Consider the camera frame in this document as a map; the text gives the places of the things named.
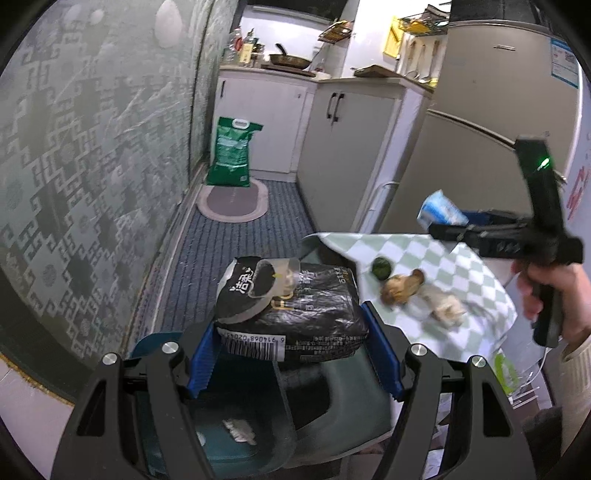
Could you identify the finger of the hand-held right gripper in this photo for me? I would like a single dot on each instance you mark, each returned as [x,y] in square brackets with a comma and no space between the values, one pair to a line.
[485,217]
[455,232]

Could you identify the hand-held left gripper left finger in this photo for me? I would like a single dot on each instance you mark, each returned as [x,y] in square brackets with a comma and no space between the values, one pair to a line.
[203,364]

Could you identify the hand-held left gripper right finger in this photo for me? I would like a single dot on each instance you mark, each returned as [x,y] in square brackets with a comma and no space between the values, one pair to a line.
[383,355]

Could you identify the brown mushroom scrap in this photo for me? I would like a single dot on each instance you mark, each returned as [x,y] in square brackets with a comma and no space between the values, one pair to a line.
[400,288]

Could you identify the teal plastic bin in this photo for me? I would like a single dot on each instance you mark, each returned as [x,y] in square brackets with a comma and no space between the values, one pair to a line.
[217,443]

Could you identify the black plastic packet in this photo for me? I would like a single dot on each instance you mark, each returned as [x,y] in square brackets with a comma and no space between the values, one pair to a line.
[300,314]

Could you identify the person's right forearm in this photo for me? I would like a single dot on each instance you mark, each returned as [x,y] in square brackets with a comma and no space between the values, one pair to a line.
[579,383]

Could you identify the person's right hand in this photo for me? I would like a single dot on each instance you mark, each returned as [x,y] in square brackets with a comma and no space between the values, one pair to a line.
[565,290]

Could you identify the green checked tablecloth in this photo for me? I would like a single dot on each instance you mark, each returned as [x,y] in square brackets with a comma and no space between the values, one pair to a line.
[461,272]

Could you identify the small white paper scrap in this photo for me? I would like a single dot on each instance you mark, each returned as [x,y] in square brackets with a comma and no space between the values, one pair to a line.
[240,431]

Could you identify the small green vegetable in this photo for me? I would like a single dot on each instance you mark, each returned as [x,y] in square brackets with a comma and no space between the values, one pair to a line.
[382,269]

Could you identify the grey refrigerator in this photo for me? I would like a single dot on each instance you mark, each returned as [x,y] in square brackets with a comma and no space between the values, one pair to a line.
[485,106]

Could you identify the green and white plastic bag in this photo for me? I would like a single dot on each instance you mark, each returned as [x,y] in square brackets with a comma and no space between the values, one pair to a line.
[505,371]

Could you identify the grey kitchen cabinet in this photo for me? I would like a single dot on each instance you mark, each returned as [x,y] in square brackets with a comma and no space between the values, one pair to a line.
[351,138]

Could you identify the oval floor mat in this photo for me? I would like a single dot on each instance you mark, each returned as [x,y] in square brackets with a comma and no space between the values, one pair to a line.
[231,203]

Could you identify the hanging kitchen utensils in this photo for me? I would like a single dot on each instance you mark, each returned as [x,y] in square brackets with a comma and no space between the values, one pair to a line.
[422,60]

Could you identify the wooden cutting board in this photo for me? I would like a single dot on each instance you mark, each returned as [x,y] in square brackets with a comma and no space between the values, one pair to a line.
[376,71]

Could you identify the person's dark fleece clothing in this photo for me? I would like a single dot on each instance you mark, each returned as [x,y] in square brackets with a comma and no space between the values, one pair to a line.
[545,434]

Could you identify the yellow hanging board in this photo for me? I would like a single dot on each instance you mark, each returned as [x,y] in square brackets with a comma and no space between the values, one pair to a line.
[393,37]

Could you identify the green rice bag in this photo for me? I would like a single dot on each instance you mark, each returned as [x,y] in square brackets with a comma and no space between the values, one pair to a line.
[231,152]

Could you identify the white kitchen cabinet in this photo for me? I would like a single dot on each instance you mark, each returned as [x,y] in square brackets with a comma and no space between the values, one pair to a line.
[263,120]

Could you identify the black wok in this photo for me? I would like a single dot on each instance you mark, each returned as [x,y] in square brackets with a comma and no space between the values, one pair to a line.
[288,59]

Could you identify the group of bottles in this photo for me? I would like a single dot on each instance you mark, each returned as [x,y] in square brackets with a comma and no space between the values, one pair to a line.
[242,48]

